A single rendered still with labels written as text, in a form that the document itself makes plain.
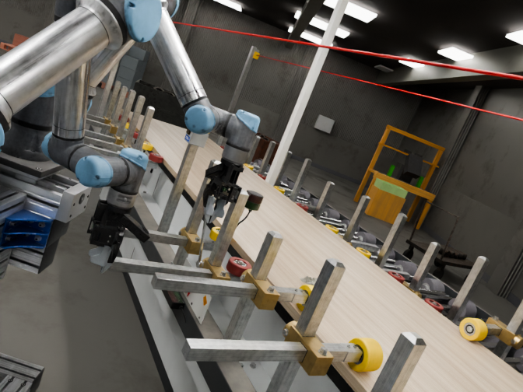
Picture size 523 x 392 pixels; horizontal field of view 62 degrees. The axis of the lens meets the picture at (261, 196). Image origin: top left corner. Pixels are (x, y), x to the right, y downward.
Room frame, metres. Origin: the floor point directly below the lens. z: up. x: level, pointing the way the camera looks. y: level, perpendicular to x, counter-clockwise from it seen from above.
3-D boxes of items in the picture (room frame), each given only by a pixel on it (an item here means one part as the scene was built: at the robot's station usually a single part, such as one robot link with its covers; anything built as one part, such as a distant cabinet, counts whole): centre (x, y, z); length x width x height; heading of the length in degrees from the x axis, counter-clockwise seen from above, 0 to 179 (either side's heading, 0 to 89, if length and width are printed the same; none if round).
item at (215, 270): (1.35, 0.05, 0.84); 0.14 x 0.06 x 0.05; 33
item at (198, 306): (1.38, 0.10, 0.75); 0.26 x 0.01 x 0.10; 33
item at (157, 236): (1.49, 0.25, 0.84); 0.44 x 0.03 x 0.04; 123
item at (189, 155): (1.79, 0.34, 0.92); 0.05 x 0.05 x 0.45; 33
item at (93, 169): (1.04, 0.40, 1.12); 0.11 x 0.11 x 0.08; 71
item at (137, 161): (1.12, 0.35, 1.12); 0.09 x 0.08 x 0.11; 161
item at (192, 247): (1.56, 0.19, 0.84); 0.14 x 0.06 x 0.05; 33
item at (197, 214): (1.58, 0.20, 0.92); 0.04 x 0.04 x 0.48; 33
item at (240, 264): (1.37, -0.02, 0.85); 0.08 x 0.08 x 0.11
